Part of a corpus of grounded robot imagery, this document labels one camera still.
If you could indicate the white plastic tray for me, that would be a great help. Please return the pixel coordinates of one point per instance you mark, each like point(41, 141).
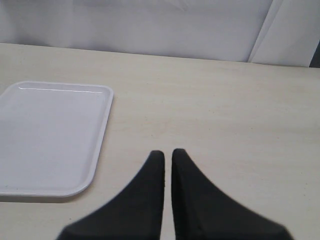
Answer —
point(51, 135)

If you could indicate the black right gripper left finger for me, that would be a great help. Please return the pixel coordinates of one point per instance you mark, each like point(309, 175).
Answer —
point(136, 213)

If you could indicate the white backdrop curtain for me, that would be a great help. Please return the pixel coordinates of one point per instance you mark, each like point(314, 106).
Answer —
point(276, 32)

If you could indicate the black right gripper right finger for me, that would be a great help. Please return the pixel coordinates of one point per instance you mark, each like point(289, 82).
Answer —
point(201, 211)

